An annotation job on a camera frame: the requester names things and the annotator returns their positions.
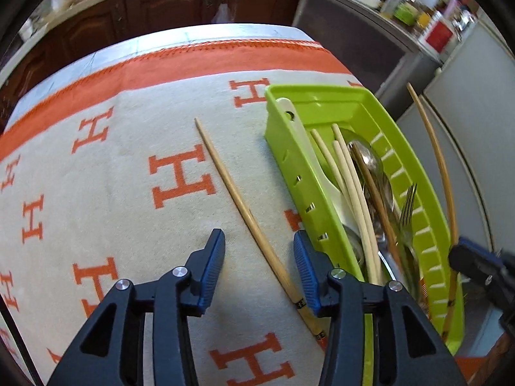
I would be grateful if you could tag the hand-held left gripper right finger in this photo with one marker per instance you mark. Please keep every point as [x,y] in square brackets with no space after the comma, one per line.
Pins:
[308,273]

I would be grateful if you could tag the brown wooden kitchen cabinets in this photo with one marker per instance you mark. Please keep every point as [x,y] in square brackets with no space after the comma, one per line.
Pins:
[161,8]

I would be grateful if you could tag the white ceramic spoon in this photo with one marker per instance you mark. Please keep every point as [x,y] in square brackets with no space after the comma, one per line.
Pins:
[299,136]

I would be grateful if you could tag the steel tablespoon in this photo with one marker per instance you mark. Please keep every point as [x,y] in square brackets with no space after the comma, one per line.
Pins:
[370,161]

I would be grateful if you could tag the green label oil bottle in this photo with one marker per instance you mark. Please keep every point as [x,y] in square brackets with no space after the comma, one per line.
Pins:
[406,12]

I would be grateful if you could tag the grey refrigerator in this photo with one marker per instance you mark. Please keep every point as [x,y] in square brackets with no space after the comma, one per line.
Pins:
[474,128]

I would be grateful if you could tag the grey cabinet frosted doors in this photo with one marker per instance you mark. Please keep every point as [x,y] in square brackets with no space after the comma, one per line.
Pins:
[354,28]

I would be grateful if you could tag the orange printed blanket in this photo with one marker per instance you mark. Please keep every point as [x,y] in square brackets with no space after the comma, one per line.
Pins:
[120,169]

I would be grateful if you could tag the green plastic tray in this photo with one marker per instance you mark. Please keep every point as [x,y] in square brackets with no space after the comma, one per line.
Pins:
[322,108]

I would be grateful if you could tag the red striped bamboo chopstick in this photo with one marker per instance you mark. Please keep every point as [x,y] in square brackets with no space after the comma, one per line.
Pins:
[320,148]

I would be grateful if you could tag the red label jar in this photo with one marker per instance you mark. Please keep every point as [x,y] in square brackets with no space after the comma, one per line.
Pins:
[438,34]

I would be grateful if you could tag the clear plastic bottle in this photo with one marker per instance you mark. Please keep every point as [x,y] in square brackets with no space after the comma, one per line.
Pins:
[392,2]

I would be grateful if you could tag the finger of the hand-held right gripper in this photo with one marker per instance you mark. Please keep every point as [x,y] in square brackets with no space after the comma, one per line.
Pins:
[483,249]
[478,269]

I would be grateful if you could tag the clear plastic bag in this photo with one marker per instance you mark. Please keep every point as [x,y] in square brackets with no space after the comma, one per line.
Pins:
[221,12]

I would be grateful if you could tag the brown wooden chopstick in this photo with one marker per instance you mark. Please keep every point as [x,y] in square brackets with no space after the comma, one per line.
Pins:
[380,209]

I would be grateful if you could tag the steel fork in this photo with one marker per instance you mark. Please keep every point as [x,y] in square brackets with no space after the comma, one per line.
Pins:
[406,213]

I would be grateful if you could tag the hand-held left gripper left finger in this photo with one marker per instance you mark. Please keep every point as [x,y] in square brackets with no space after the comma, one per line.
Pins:
[211,269]

